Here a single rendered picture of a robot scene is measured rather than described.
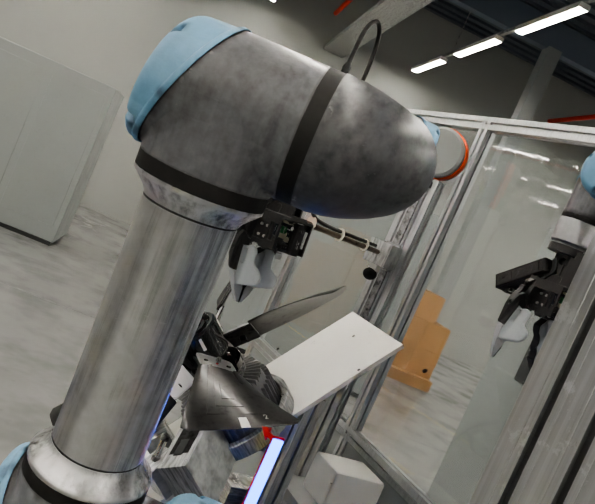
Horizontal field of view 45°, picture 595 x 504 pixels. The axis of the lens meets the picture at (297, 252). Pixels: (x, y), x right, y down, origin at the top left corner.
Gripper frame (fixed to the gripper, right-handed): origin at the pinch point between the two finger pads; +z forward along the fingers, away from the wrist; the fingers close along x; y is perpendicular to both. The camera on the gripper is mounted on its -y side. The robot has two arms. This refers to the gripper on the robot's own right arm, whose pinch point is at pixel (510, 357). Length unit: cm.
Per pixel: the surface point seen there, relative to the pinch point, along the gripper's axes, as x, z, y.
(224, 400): -28, 31, -33
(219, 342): -25, 26, -55
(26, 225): 15, 136, -760
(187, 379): -28, 36, -55
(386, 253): 23, -6, -81
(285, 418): -18.1, 29.3, -27.4
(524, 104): 648, -302, -833
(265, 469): -25.1, 34.8, -15.1
